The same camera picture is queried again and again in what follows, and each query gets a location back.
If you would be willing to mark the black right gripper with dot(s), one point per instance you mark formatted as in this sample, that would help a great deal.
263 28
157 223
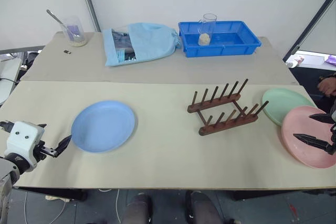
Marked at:
332 142

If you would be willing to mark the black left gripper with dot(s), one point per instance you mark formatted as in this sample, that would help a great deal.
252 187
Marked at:
47 151

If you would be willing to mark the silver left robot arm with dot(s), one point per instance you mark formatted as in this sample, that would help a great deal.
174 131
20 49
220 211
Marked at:
5 184

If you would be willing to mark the wooden dish rack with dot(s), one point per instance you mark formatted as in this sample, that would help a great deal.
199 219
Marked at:
218 102

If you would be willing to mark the person bare hand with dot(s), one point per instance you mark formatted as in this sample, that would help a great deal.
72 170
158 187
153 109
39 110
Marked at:
328 87

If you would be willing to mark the pink plastic plate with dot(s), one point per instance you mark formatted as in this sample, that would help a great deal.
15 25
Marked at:
299 121

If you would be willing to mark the green plastic plate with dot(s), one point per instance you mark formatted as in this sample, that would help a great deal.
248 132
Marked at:
282 102

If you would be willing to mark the white side table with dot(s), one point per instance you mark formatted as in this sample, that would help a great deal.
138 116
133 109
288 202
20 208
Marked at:
9 77

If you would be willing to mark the white shelf with pink items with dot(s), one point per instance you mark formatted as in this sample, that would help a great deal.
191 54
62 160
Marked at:
309 60

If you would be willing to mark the blue plastic plate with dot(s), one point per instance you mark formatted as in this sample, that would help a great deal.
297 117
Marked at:
103 125

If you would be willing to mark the purple object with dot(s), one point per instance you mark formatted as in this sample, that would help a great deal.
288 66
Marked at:
331 59

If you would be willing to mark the small black clip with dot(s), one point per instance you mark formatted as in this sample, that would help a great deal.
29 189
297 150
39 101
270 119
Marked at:
67 52

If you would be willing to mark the beige grain heap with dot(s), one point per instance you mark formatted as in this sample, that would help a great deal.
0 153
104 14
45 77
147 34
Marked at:
78 43
204 40

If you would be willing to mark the clear plastic beaker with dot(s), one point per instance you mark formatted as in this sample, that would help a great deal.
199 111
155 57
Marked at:
74 31

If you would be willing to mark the metal spoon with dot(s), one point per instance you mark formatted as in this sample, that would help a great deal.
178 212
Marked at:
56 18

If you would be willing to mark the blue plastic bin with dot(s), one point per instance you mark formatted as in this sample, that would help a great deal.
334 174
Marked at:
223 48

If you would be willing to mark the clear packet with dark contents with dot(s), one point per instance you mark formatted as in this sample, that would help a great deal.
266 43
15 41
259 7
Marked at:
122 44

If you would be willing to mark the grey metal pole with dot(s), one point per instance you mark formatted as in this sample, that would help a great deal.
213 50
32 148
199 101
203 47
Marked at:
89 1

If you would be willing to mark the clear plastic measuring cup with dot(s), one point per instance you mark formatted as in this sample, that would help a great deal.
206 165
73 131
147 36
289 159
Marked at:
207 27

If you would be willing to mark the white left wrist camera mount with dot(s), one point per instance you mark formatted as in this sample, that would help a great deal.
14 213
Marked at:
23 140

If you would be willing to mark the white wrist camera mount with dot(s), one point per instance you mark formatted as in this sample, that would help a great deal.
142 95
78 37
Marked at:
334 115
23 140

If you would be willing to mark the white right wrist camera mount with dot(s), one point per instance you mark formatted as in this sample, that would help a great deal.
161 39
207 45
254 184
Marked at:
334 115

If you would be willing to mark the black table frame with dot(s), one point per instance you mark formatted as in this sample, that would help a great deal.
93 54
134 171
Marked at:
60 194

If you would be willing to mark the dark slanted frame bar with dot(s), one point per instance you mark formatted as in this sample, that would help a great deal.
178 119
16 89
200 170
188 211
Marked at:
309 22

